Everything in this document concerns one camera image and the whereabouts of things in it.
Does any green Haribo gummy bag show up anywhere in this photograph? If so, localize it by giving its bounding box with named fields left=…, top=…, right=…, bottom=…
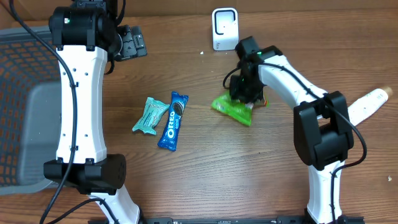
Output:
left=211, top=91, right=269, bottom=126

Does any teal snack packet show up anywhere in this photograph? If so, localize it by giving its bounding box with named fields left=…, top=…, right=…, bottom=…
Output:
left=132, top=97, right=169, bottom=135

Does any blue Oreo cookie pack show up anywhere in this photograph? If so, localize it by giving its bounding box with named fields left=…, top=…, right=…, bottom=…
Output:
left=157, top=91, right=189, bottom=151

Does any white tube with gold cap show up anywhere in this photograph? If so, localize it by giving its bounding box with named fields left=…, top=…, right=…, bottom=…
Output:
left=348, top=86, right=393, bottom=126

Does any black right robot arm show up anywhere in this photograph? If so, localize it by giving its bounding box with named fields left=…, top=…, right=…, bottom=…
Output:
left=229, top=40, right=354, bottom=223

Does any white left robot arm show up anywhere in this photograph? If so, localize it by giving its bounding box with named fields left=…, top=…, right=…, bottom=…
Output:
left=44, top=1, right=146, bottom=224

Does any white barcode scanner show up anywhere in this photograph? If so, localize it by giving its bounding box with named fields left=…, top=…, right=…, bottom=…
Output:
left=211, top=7, right=239, bottom=51

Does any grey plastic mesh basket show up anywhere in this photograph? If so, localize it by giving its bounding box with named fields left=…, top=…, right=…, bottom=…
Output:
left=1, top=28, right=61, bottom=195

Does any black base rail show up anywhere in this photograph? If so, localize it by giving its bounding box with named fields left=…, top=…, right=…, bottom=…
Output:
left=88, top=216, right=365, bottom=224

